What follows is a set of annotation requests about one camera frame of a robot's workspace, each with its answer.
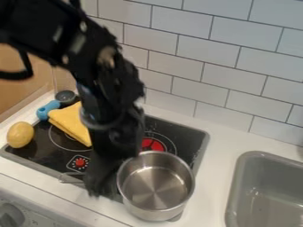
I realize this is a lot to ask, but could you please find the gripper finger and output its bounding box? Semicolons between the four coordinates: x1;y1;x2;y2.
82;154;121;199

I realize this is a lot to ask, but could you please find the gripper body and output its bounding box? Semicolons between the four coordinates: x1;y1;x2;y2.
76;74;147;162

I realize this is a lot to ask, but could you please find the yellow cloth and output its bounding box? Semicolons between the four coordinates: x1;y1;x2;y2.
46;100;95;148

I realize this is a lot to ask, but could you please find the toy stove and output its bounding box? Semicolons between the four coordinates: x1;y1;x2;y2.
0;98;211;206

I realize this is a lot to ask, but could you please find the silver pot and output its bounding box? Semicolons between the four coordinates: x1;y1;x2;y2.
114;150;197;223

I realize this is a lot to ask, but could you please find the yellow toy potato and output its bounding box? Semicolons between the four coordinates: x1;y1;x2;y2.
4;121;36;149

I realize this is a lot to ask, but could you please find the toy sink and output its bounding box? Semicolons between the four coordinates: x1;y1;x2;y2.
223;150;303;227

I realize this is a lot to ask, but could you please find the blue handled grey scoop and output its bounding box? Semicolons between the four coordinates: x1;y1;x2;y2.
35;90;79;121

